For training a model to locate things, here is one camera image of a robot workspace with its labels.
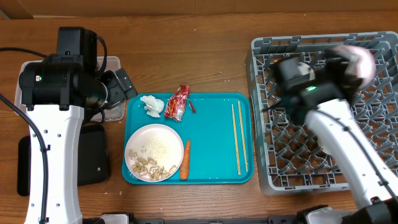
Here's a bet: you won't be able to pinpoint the clear plastic storage bin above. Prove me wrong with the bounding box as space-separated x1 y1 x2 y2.
14 55 126 123

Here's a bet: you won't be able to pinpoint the black plastic tray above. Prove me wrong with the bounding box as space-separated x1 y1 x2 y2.
16 124 110 197

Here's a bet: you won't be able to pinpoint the orange carrot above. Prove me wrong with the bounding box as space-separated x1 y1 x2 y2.
180 140 191 180

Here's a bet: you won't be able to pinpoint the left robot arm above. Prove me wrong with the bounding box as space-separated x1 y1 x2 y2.
19 27 137 223

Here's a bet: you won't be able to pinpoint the white bowl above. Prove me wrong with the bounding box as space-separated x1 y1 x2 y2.
298 62 315 80

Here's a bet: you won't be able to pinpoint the teal serving tray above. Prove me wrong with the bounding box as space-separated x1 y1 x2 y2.
124 93 254 185

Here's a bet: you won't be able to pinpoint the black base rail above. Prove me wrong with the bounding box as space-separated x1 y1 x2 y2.
82 212 296 224

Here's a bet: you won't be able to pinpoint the red snack wrapper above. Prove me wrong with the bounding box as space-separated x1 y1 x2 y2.
164 85 197 122

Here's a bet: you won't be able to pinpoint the food scraps on plate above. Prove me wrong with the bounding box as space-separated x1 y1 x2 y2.
127 149 180 182

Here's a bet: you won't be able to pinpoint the wooden chopstick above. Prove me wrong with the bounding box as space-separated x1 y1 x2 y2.
231 104 241 175
238 101 248 172

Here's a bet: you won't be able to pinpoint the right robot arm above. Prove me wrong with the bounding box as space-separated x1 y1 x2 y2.
269 45 397 223

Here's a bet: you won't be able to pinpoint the white plate with food scraps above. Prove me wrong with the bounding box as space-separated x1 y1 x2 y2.
124 124 184 183

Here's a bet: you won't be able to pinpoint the grey dishwasher rack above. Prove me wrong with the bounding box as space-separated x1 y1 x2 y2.
246 32 397 195

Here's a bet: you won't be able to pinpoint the small white cup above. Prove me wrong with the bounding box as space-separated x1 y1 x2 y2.
317 138 330 155

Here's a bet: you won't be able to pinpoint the white tissue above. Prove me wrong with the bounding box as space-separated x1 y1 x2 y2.
140 95 165 118

